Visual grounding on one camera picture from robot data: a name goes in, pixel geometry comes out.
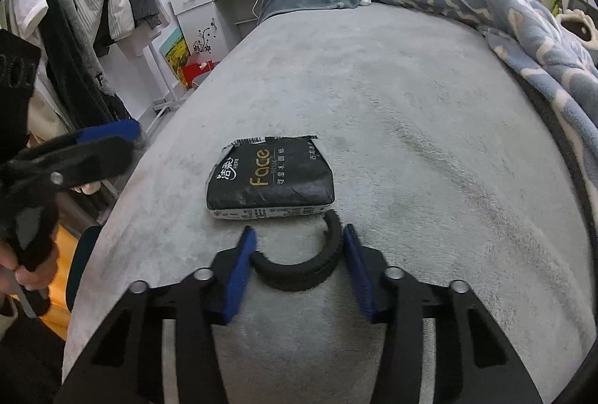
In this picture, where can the dark grey long coat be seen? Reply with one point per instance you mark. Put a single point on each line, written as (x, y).
(79, 67)

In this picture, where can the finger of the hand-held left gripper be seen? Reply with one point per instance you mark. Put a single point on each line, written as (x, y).
(103, 165)
(112, 132)

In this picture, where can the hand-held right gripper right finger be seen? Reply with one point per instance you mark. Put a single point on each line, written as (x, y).
(357, 273)

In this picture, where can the grey fleece bed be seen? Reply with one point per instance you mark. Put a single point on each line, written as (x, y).
(397, 128)

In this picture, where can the red box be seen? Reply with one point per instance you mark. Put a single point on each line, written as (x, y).
(196, 74)

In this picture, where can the white cloud-shaped pet bed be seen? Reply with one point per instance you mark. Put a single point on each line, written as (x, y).
(581, 23)

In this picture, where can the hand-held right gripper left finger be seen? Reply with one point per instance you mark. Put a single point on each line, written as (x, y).
(240, 273)

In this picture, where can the beige hanging garment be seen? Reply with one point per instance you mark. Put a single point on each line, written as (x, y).
(32, 2)

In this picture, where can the black tissue pack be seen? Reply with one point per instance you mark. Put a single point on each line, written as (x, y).
(271, 184)

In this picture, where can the person's left hand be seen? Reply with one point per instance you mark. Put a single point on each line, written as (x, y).
(32, 280)

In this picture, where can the black curved rubber piece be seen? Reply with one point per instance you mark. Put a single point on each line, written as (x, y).
(289, 280)

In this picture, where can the white clothes rack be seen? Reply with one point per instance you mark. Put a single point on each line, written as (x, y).
(161, 72)

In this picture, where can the yellow landscape painting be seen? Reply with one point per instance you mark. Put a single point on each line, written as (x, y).
(176, 53)

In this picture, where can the teal chair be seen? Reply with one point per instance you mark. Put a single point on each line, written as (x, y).
(82, 264)

